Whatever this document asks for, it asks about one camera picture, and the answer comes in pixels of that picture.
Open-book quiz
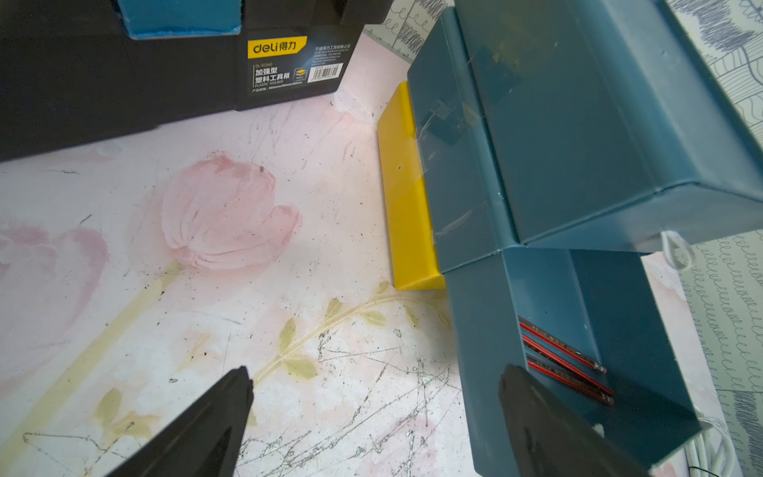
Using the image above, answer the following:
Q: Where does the teal drawer cabinet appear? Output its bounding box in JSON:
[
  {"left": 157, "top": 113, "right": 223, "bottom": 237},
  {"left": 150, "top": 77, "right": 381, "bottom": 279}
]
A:
[{"left": 407, "top": 1, "right": 762, "bottom": 272}]

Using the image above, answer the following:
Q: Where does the yellow bottom drawer unit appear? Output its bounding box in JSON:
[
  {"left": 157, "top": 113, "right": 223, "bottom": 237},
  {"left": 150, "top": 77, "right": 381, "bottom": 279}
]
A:
[{"left": 377, "top": 81, "right": 446, "bottom": 291}]

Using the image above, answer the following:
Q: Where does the teal drawer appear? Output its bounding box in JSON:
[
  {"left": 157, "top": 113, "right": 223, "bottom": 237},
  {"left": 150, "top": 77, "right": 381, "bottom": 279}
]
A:
[{"left": 445, "top": 248, "right": 701, "bottom": 476}]

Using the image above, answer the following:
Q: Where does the yellow black toolbox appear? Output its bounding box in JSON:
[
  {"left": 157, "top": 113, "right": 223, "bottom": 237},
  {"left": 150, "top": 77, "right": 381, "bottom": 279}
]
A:
[{"left": 1, "top": 1, "right": 391, "bottom": 160}]

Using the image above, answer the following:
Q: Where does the white cable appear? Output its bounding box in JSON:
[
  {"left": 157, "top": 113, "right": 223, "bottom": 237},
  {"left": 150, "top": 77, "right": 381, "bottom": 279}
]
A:
[{"left": 682, "top": 416, "right": 740, "bottom": 477}]

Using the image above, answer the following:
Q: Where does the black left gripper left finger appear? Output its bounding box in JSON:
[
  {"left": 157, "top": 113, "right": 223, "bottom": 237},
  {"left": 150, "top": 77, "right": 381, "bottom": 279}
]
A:
[{"left": 110, "top": 367, "right": 254, "bottom": 476}]

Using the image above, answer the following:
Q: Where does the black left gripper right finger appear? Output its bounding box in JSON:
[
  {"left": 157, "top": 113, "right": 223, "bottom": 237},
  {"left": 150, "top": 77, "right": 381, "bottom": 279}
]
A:
[{"left": 499, "top": 365, "right": 648, "bottom": 476}]

